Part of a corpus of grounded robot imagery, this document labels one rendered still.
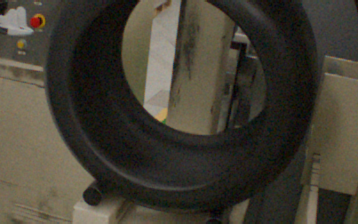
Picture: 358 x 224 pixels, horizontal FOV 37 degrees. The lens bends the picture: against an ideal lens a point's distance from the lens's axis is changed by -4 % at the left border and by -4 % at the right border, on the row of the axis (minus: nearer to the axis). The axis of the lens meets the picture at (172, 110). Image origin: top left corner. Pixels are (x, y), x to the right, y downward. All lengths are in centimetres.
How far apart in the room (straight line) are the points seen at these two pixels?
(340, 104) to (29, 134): 125
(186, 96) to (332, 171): 43
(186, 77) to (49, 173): 91
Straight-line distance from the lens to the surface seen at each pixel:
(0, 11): 133
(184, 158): 138
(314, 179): 124
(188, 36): 142
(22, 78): 209
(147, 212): 137
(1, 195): 236
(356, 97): 134
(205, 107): 145
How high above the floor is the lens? 153
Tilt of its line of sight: 21 degrees down
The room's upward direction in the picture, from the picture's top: 7 degrees clockwise
